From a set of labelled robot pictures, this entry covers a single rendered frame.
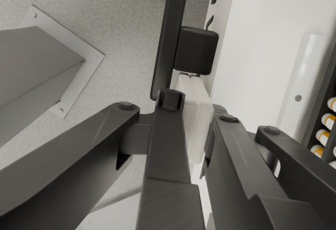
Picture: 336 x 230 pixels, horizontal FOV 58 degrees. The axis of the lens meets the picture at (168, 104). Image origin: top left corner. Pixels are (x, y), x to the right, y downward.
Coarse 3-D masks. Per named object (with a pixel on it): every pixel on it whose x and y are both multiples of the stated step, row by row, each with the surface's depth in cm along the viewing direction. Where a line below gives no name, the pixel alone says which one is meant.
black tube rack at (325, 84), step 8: (328, 64) 24; (328, 72) 24; (328, 80) 24; (320, 88) 24; (328, 88) 24; (320, 96) 24; (328, 96) 24; (320, 104) 24; (312, 112) 25; (320, 112) 24; (328, 112) 24; (312, 120) 25; (320, 120) 24; (312, 128) 25; (320, 128) 25; (304, 136) 26; (312, 136) 25; (304, 144) 25; (312, 144) 25; (320, 144) 25
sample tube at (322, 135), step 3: (321, 129) 25; (324, 129) 25; (318, 132) 24; (321, 132) 24; (324, 132) 24; (327, 132) 24; (318, 135) 24; (321, 135) 24; (324, 135) 24; (327, 135) 23; (318, 138) 24; (321, 138) 24; (324, 138) 23; (327, 138) 23; (321, 141) 24; (324, 141) 23; (324, 144) 23; (333, 150) 22; (333, 153) 22
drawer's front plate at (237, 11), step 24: (216, 0) 22; (240, 0) 16; (264, 0) 16; (216, 24) 20; (240, 24) 17; (216, 48) 19; (240, 48) 17; (216, 72) 18; (240, 72) 17; (216, 96) 18; (192, 168) 20
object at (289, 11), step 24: (288, 0) 25; (312, 0) 25; (264, 24) 26; (288, 24) 26; (312, 24) 26; (264, 48) 26; (288, 48) 26; (264, 72) 27; (288, 72) 27; (240, 96) 27; (264, 96) 27; (312, 96) 27; (240, 120) 28; (264, 120) 28
